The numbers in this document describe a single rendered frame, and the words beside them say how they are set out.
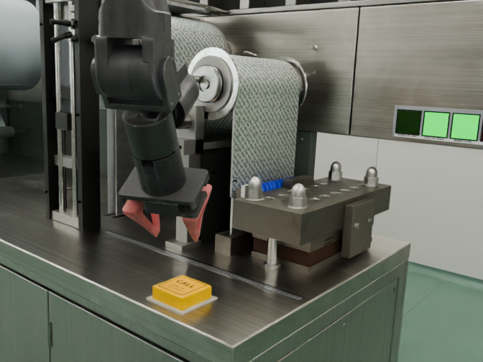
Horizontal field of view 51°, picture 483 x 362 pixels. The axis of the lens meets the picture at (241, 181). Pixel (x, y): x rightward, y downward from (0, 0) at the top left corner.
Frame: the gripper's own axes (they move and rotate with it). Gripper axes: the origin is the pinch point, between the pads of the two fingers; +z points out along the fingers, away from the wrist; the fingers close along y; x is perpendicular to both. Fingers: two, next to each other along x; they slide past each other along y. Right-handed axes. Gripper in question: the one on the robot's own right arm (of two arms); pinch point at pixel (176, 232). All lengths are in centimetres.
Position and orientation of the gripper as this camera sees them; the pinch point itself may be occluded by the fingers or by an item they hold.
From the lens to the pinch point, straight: 70.9
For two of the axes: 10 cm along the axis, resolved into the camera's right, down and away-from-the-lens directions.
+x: -2.4, 6.3, -7.3
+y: -9.7, -0.9, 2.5
